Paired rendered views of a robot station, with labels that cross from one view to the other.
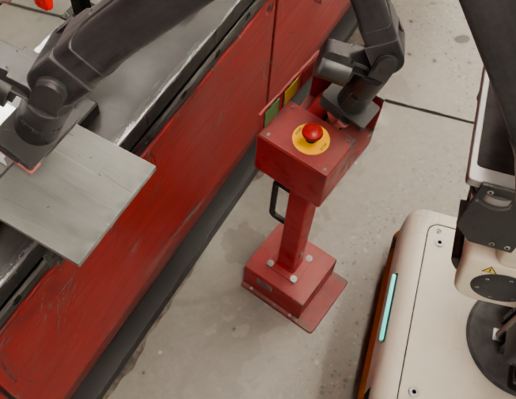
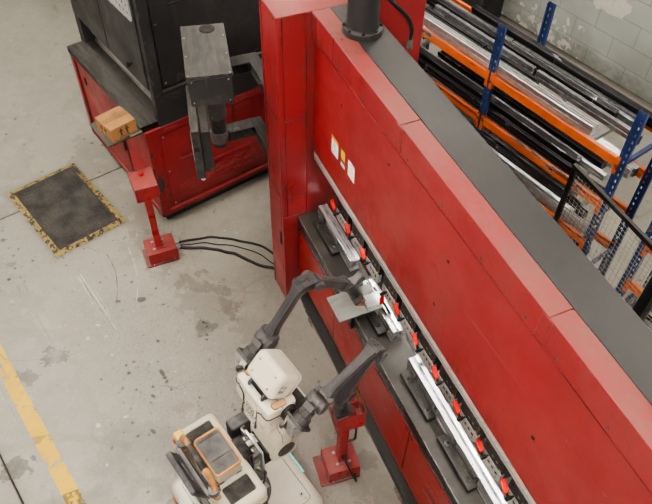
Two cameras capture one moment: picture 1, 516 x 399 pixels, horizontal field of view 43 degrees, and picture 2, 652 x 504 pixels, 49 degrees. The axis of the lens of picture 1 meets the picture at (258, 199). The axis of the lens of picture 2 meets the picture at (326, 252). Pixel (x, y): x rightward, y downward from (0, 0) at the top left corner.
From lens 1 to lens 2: 3.44 m
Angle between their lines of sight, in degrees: 63
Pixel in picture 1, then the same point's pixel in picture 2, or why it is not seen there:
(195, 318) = not seen: hidden behind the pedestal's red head
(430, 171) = not seen: outside the picture
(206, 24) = (393, 379)
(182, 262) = (372, 428)
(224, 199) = (390, 461)
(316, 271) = (330, 463)
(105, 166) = (346, 313)
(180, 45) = (389, 368)
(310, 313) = (319, 462)
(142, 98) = not seen: hidden behind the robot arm
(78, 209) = (339, 303)
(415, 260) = (301, 479)
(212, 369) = (325, 417)
